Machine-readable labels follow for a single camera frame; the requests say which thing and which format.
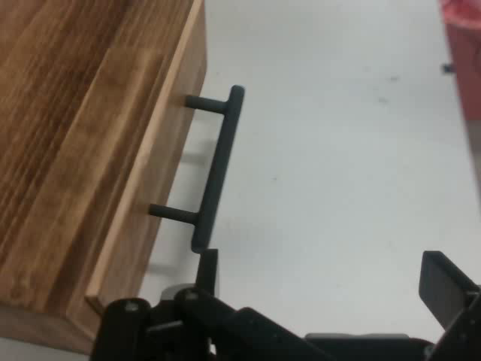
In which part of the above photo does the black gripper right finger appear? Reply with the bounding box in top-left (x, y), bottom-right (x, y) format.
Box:
top-left (419, 250), bottom-right (481, 361)

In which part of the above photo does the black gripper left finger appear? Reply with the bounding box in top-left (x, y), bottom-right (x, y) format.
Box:
top-left (89, 247), bottom-right (331, 361)

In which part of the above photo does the black bar drawer handle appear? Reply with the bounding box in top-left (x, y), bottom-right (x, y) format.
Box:
top-left (148, 84), bottom-right (246, 252)

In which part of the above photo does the red bin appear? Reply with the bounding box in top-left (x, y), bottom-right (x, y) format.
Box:
top-left (437, 0), bottom-right (481, 127)

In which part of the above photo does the wooden cabinet body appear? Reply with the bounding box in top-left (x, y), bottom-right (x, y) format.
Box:
top-left (0, 0), bottom-right (204, 355)

